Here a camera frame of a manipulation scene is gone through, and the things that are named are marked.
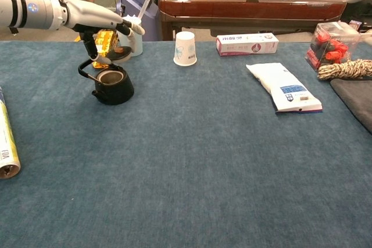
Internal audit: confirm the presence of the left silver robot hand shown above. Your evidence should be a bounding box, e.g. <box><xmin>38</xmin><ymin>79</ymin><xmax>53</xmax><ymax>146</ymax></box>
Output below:
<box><xmin>59</xmin><ymin>0</ymin><xmax>145</xmax><ymax>66</ymax></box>

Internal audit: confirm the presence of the black teapot lid orange knob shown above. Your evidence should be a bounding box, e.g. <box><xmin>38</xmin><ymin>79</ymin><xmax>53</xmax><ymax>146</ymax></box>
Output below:
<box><xmin>107</xmin><ymin>45</ymin><xmax>133</xmax><ymax>63</ymax></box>

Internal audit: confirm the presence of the black cast iron teapot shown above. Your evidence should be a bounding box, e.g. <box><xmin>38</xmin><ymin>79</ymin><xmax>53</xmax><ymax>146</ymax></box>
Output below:
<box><xmin>77</xmin><ymin>58</ymin><xmax>135</xmax><ymax>106</ymax></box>

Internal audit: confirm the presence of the gold foil tea package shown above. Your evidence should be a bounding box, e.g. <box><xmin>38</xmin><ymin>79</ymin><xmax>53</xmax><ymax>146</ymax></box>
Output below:
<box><xmin>90</xmin><ymin>29</ymin><xmax>119</xmax><ymax>69</ymax></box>

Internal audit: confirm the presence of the translucent plastic stick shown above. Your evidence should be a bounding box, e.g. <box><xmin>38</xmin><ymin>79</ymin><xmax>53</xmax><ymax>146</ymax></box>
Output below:
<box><xmin>136</xmin><ymin>0</ymin><xmax>153</xmax><ymax>20</ymax></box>

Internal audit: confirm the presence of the light blue plastic cup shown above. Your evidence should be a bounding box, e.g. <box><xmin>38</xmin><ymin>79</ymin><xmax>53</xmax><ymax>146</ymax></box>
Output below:
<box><xmin>114</xmin><ymin>15</ymin><xmax>144</xmax><ymax>57</ymax></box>

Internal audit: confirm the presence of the white paper cup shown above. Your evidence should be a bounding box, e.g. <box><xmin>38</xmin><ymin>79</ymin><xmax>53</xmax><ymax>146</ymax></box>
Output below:
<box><xmin>173</xmin><ymin>31</ymin><xmax>198</xmax><ymax>67</ymax></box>

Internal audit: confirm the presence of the brown mahjong table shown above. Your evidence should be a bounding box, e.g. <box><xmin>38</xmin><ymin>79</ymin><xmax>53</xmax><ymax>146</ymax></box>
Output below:
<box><xmin>158</xmin><ymin>0</ymin><xmax>348</xmax><ymax>41</ymax></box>

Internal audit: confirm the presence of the white pink toothpaste box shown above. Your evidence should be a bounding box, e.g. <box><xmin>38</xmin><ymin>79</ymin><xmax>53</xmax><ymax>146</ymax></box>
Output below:
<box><xmin>216</xmin><ymin>33</ymin><xmax>280</xmax><ymax>57</ymax></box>

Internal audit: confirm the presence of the blue carpet table mat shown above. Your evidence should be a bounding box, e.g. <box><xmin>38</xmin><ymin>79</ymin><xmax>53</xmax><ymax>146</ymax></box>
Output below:
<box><xmin>0</xmin><ymin>41</ymin><xmax>372</xmax><ymax>248</ymax></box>

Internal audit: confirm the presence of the white plastic bag package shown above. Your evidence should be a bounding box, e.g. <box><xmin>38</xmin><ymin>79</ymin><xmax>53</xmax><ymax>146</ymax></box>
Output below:
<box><xmin>245</xmin><ymin>62</ymin><xmax>323</xmax><ymax>114</ymax></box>

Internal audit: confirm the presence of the clear box with red items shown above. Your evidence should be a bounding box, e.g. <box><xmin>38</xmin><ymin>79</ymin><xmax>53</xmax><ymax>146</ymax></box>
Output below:
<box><xmin>305</xmin><ymin>21</ymin><xmax>361</xmax><ymax>71</ymax></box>

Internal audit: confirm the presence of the black bag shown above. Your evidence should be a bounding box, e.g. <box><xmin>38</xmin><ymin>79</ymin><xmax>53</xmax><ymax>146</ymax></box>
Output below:
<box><xmin>341</xmin><ymin>0</ymin><xmax>372</xmax><ymax>33</ymax></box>

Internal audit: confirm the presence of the dark grey folded cloth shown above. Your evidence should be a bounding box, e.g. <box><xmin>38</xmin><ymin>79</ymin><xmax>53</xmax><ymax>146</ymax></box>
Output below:
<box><xmin>330</xmin><ymin>78</ymin><xmax>372</xmax><ymax>135</ymax></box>

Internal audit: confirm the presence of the black white rope bundle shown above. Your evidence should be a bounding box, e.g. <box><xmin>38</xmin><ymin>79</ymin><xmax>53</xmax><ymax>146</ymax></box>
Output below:
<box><xmin>317</xmin><ymin>59</ymin><xmax>372</xmax><ymax>81</ymax></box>

